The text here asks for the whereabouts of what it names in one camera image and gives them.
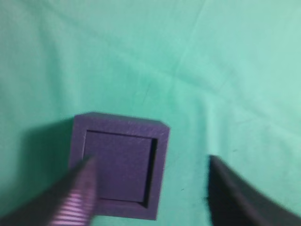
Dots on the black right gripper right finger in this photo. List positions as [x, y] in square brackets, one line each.
[234, 202]

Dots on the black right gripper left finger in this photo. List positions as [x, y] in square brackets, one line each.
[68, 202]

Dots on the dark purple foam cube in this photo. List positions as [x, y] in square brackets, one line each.
[122, 164]

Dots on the purple foam groove block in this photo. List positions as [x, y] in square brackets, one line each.
[130, 126]

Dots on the green table cloth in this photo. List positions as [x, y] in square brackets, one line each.
[225, 75]

